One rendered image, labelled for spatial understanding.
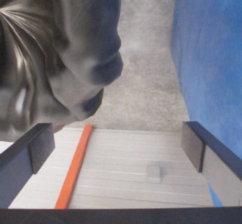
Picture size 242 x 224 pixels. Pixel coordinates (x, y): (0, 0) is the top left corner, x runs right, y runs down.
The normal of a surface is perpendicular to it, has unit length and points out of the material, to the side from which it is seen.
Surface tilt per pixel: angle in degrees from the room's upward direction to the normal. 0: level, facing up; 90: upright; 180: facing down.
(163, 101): 0
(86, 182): 90
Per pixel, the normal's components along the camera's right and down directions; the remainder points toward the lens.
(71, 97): -0.27, 0.58
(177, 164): -0.06, -0.78
